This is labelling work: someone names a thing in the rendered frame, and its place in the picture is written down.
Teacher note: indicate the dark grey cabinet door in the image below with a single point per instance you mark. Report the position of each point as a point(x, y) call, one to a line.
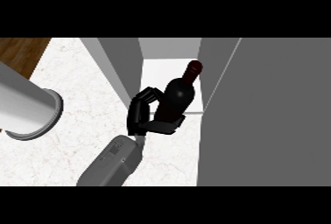
point(276, 116)

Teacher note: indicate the grey cabinet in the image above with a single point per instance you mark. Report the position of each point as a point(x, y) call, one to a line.
point(123, 62)

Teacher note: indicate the dark wine bottle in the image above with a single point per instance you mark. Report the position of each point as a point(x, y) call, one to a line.
point(179, 96)

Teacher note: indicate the pale grey cylinder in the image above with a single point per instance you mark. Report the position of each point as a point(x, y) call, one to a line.
point(26, 105)

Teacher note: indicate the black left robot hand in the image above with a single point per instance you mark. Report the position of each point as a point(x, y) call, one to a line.
point(137, 116)

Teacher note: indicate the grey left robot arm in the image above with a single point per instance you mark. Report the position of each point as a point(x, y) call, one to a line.
point(113, 163)

